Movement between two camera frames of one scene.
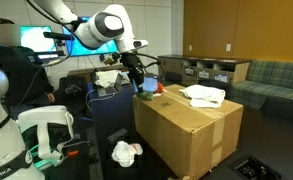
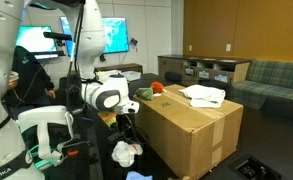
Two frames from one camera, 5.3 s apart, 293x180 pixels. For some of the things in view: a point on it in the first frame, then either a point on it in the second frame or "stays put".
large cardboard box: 183,138 stays put
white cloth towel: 204,96 stays put
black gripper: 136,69 → 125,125
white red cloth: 124,153 stays put
